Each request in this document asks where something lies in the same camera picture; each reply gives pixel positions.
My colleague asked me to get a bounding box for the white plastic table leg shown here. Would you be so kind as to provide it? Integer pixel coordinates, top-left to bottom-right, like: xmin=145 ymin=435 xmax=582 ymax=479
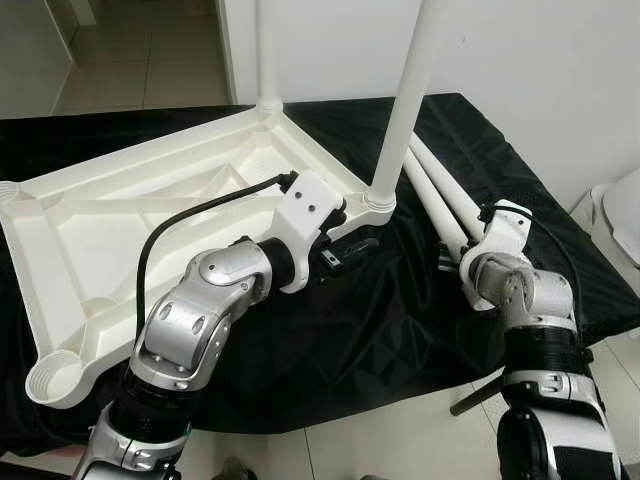
xmin=255 ymin=0 xmax=286 ymax=113
xmin=365 ymin=0 xmax=446 ymax=209
xmin=410 ymin=133 xmax=501 ymax=236
xmin=403 ymin=150 xmax=471 ymax=256

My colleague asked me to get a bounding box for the white plastic table top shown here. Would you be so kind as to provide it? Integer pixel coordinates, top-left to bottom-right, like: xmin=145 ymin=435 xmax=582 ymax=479
xmin=0 ymin=100 xmax=401 ymax=411

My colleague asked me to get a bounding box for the black table cloth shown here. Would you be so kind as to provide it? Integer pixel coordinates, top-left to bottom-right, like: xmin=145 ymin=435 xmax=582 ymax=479
xmin=0 ymin=93 xmax=640 ymax=436

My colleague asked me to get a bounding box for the black metal table leg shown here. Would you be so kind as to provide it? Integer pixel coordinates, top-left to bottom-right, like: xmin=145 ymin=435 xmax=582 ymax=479
xmin=450 ymin=375 xmax=506 ymax=416

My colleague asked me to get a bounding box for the white plastic chair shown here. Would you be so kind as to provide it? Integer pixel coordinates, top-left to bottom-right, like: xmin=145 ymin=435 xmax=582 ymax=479
xmin=580 ymin=170 xmax=640 ymax=271

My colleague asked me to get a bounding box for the grey robot foot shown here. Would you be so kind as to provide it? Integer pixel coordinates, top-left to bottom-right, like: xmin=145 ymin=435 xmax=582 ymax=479
xmin=218 ymin=458 xmax=256 ymax=480

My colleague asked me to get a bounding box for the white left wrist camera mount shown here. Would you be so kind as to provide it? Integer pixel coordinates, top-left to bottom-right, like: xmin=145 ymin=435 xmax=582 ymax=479
xmin=275 ymin=172 xmax=348 ymax=293

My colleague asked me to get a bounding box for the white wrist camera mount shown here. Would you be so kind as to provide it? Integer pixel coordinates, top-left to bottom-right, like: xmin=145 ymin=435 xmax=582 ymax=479
xmin=275 ymin=172 xmax=348 ymax=293
xmin=460 ymin=200 xmax=534 ymax=286

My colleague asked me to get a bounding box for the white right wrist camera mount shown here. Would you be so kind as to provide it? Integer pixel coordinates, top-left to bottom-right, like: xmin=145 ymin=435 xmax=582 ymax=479
xmin=460 ymin=200 xmax=534 ymax=286

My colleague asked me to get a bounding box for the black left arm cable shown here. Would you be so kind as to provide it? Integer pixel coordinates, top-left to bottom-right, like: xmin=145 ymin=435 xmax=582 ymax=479
xmin=135 ymin=172 xmax=299 ymax=321

